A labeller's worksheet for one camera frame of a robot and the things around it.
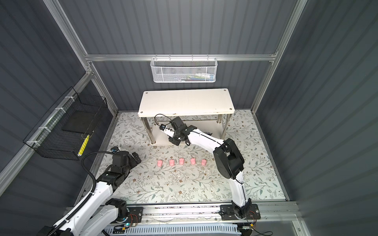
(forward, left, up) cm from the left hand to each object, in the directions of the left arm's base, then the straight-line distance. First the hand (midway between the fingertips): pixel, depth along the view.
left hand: (131, 158), depth 84 cm
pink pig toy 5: (-1, -43, -7) cm, 44 cm away
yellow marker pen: (-2, +16, +18) cm, 24 cm away
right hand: (+13, -25, +2) cm, 28 cm away
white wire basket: (+74, -33, +13) cm, 82 cm away
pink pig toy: (0, -15, -8) cm, 17 cm away
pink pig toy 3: (0, -29, -7) cm, 30 cm away
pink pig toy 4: (0, -36, -7) cm, 37 cm away
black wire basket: (+6, +28, +20) cm, 35 cm away
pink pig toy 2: (0, -23, -8) cm, 24 cm away
